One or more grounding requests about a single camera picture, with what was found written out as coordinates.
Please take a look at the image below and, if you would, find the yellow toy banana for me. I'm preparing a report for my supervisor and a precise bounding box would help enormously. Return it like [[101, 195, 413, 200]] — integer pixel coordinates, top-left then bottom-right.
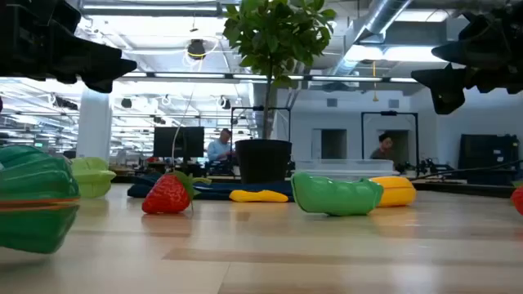
[[369, 176, 418, 208]]

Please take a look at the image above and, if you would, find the white building column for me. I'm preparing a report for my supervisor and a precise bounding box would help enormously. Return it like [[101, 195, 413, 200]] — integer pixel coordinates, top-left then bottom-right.
[[75, 87, 114, 176]]

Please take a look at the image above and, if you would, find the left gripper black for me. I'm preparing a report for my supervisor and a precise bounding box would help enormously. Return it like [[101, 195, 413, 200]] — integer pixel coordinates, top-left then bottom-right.
[[0, 0, 138, 94]]

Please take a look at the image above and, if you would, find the red toy strawberry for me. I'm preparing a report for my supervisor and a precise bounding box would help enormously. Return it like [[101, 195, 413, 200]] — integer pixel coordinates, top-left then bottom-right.
[[141, 170, 212, 216]]

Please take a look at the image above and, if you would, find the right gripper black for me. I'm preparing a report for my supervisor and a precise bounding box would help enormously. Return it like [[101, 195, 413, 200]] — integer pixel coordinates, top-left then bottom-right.
[[411, 0, 523, 115]]

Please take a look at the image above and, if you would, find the yellow toy corn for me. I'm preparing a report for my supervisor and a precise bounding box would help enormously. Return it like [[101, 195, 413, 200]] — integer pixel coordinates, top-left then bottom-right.
[[229, 189, 289, 204]]

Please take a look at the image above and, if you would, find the black computer monitor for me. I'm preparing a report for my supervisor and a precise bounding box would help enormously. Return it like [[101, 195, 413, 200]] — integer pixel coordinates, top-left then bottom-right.
[[153, 126, 205, 159]]

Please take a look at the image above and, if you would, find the dark blue folded cloth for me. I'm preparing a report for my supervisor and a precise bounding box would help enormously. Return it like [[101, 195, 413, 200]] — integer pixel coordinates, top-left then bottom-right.
[[127, 171, 296, 203]]

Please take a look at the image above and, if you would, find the green leafy small tree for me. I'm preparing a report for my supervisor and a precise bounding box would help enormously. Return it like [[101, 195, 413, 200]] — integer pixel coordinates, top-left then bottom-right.
[[222, 0, 337, 140]]

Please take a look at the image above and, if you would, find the silver ventilation duct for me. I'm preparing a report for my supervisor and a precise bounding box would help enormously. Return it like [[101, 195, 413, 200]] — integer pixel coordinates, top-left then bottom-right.
[[331, 0, 413, 77]]

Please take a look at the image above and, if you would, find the red toy tomato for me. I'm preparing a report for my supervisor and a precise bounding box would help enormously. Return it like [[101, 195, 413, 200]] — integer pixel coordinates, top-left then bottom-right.
[[510, 185, 523, 216]]

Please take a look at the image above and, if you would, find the long light strip bar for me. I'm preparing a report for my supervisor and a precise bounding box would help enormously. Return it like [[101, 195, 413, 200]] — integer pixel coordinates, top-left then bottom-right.
[[120, 71, 420, 85]]

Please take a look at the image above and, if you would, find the black plant pot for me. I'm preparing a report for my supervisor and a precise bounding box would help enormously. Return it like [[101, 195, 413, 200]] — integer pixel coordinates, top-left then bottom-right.
[[235, 139, 293, 185]]

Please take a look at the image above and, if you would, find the clear plastic container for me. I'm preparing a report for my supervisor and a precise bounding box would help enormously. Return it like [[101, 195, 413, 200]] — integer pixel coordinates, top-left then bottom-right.
[[293, 158, 400, 182]]

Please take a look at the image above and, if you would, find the black metal frame stand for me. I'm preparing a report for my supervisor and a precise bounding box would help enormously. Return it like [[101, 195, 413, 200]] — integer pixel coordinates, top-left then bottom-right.
[[360, 110, 420, 177]]

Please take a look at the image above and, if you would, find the yellow hanging cord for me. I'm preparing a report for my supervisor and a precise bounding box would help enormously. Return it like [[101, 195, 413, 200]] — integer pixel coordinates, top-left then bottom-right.
[[370, 60, 379, 103]]

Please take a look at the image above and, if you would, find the white hanging cable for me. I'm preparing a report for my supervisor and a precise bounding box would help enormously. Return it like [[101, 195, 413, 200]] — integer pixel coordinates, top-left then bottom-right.
[[170, 60, 205, 171]]

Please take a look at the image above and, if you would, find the green ridged toy vegetable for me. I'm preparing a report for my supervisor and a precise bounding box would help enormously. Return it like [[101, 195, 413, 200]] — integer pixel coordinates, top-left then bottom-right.
[[69, 156, 118, 199]]

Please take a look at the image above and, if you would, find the black equipment cabinet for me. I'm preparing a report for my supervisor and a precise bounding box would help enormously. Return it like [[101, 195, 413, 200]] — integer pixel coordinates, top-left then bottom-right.
[[458, 133, 521, 185]]

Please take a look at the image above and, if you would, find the person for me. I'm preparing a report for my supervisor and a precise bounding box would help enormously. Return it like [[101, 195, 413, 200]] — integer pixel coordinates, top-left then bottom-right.
[[369, 132, 396, 161], [206, 127, 237, 163]]

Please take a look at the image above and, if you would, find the large green toy pepper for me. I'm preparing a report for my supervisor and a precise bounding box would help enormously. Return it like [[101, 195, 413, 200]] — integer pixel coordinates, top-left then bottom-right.
[[0, 145, 82, 255]]

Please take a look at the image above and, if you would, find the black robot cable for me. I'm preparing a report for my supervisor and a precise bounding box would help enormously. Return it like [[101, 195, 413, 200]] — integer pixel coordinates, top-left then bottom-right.
[[409, 159, 523, 181]]

